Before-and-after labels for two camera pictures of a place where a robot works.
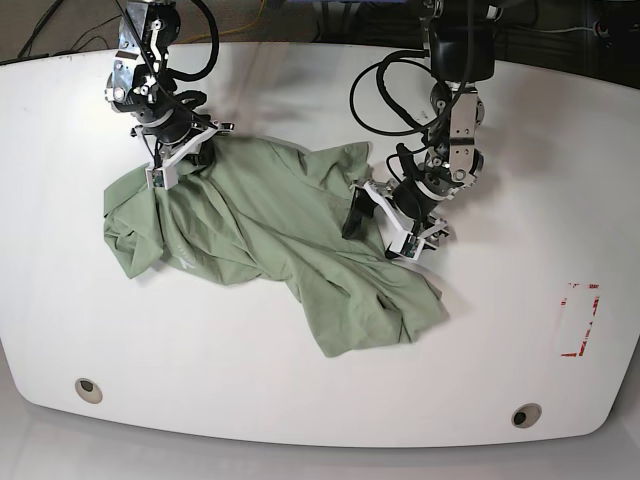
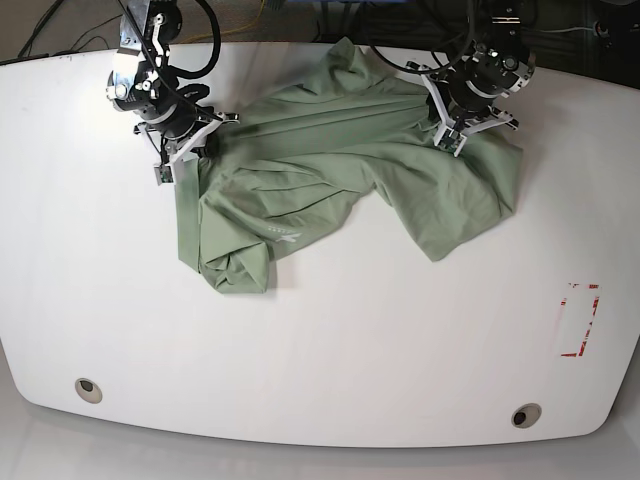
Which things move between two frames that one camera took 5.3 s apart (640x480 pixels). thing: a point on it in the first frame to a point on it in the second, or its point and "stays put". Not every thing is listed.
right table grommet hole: x=526 y=415 stays put
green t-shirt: x=260 y=210 to x=355 y=126
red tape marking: x=595 y=307 stays put
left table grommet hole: x=88 y=391 stays put
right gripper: x=412 y=208 to x=460 y=117
